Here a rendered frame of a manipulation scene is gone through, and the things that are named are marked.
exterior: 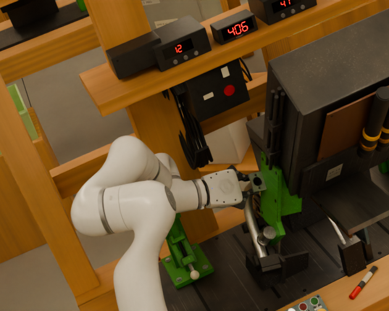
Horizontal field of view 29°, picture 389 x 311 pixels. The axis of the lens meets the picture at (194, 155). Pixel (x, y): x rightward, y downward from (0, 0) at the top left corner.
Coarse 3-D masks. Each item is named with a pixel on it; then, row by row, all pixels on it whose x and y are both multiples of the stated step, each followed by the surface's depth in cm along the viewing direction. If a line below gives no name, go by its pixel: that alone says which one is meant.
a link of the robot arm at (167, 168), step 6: (156, 156) 200; (162, 156) 200; (168, 156) 202; (162, 162) 196; (168, 162) 198; (174, 162) 209; (162, 168) 185; (168, 168) 194; (174, 168) 208; (162, 174) 185; (168, 174) 190; (174, 174) 207; (156, 180) 183; (162, 180) 186; (168, 180) 190; (168, 186) 191
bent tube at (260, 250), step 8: (248, 176) 215; (256, 176) 215; (248, 184) 218; (256, 184) 219; (264, 184) 214; (248, 200) 223; (248, 208) 224; (248, 216) 224; (248, 224) 224; (256, 224) 224; (256, 232) 223; (256, 240) 222; (256, 248) 222; (264, 248) 221; (264, 256) 220
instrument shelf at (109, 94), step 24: (336, 0) 218; (360, 0) 219; (264, 24) 218; (288, 24) 214; (312, 24) 217; (216, 48) 214; (240, 48) 212; (96, 72) 223; (144, 72) 214; (168, 72) 210; (192, 72) 210; (96, 96) 210; (120, 96) 206; (144, 96) 209
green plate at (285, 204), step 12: (264, 156) 211; (264, 168) 213; (276, 168) 205; (264, 180) 214; (276, 180) 206; (264, 192) 216; (276, 192) 208; (288, 192) 210; (264, 204) 218; (276, 204) 210; (288, 204) 212; (300, 204) 213; (264, 216) 220; (276, 216) 211
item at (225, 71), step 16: (224, 64) 215; (240, 64) 217; (192, 80) 213; (208, 80) 215; (224, 80) 217; (240, 80) 219; (192, 96) 216; (208, 96) 217; (224, 96) 219; (240, 96) 221; (192, 112) 223; (208, 112) 220
